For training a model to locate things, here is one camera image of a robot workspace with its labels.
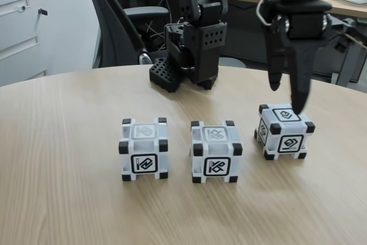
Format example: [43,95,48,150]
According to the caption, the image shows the white cube layered print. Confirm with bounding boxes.
[253,103,316,162]

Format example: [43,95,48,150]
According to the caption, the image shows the white cube crossed print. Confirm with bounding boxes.
[189,120,243,185]

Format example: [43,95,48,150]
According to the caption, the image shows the dark office chair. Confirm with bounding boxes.
[77,0,173,69]

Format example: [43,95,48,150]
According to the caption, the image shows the white cube zigzag print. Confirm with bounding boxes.
[117,117,169,183]

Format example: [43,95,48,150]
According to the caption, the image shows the white drawer cabinet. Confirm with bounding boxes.
[0,0,101,87]

